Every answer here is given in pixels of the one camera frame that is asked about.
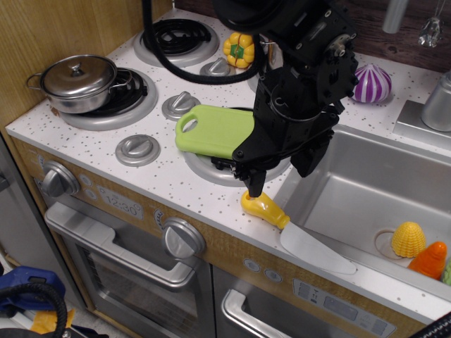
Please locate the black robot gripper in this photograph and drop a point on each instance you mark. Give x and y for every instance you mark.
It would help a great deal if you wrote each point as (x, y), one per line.
(289, 123)

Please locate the yellow handled toy knife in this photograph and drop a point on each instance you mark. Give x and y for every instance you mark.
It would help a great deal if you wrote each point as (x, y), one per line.
(293, 239)

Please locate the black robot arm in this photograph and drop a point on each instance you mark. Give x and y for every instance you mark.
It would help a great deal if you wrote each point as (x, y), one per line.
(315, 37)

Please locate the green plastic cutting board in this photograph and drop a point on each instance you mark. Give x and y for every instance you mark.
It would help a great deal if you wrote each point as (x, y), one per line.
(213, 131)

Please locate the front right stove burner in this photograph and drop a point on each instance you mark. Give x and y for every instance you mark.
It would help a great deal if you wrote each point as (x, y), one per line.
(212, 169)

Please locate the stove burner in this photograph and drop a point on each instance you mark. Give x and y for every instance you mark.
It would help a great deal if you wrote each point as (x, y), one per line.
(212, 169)
(133, 98)
(185, 42)

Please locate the steel sink basin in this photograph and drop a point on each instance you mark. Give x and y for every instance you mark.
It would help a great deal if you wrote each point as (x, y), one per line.
(362, 190)

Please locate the silver oven knob right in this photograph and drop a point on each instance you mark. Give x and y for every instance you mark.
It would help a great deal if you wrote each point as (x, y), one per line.
(181, 240)

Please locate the silver oven knob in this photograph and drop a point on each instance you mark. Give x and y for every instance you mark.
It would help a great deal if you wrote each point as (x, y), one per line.
(58, 180)
(181, 240)

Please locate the silver stovetop knob rear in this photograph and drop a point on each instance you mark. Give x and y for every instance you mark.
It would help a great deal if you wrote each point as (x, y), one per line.
(218, 68)

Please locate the silver stovetop knob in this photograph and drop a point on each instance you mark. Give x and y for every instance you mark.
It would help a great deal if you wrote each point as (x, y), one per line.
(137, 150)
(218, 68)
(176, 106)

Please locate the silver stovetop knob middle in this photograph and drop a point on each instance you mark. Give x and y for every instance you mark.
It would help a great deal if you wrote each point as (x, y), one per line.
(176, 106)

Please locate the purple striped toy garlic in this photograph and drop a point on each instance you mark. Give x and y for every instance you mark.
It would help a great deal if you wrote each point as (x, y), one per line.
(374, 84)

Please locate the yellow toy bell pepper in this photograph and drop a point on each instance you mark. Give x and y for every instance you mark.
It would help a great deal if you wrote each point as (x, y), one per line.
(239, 50)

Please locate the silver stovetop knob front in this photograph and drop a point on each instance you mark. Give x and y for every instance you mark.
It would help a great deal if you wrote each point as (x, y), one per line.
(137, 150)

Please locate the yellow toy corn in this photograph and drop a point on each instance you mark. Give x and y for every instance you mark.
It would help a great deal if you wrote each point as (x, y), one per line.
(408, 240)

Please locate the rear left stove burner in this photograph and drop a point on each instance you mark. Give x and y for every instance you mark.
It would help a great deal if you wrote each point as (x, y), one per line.
(185, 42)

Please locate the front left stove burner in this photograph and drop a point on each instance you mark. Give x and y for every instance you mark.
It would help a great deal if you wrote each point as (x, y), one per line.
(133, 98)

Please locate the orange toy carrot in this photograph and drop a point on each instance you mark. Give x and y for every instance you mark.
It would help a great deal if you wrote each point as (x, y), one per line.
(431, 261)

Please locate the green toy vegetable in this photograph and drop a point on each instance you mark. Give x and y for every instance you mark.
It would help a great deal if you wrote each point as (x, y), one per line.
(446, 277)

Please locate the clear hanging glass ornament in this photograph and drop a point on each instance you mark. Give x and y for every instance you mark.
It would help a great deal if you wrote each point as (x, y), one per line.
(430, 33)

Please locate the steel pot with lid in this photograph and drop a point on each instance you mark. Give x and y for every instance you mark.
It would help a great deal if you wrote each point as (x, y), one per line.
(79, 84)

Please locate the silver oven knob left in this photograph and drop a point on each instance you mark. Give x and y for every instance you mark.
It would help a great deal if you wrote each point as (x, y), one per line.
(58, 180)

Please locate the blue object on floor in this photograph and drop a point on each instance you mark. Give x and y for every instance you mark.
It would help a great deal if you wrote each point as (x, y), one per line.
(28, 288)

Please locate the yellow object on floor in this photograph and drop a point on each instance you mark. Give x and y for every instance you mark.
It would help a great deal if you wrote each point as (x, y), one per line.
(44, 322)

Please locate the silver dishwasher door handle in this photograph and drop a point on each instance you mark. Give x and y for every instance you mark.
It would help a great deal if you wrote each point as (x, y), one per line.
(232, 306)

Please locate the silver oven door handle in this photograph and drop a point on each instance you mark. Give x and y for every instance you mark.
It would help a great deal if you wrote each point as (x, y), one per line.
(99, 238)

